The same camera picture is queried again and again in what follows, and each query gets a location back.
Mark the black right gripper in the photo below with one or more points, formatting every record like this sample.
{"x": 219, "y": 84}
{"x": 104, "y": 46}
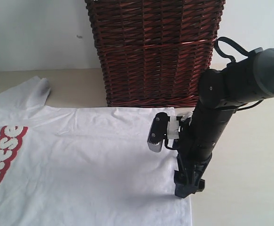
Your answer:
{"x": 221, "y": 94}

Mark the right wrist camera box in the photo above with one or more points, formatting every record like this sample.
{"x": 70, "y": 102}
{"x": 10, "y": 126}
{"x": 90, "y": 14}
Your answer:
{"x": 167, "y": 131}

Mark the dark brown wicker basket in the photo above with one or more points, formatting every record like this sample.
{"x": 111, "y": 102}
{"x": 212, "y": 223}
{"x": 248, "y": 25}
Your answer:
{"x": 152, "y": 52}

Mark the white t-shirt red lettering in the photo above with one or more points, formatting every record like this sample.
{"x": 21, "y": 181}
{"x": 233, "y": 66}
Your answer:
{"x": 82, "y": 166}

